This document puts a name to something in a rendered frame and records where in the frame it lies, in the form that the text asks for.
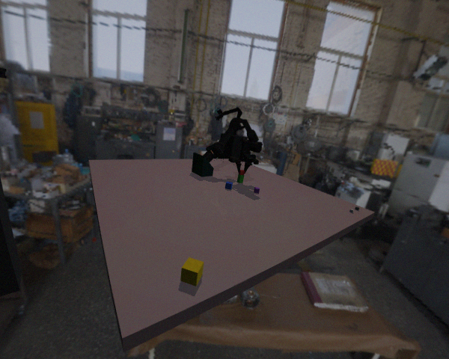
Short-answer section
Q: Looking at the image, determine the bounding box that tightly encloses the yellow cube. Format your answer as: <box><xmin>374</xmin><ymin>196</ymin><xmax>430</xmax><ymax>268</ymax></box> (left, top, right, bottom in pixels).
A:
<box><xmin>180</xmin><ymin>258</ymin><xmax>204</xmax><ymax>286</ymax></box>

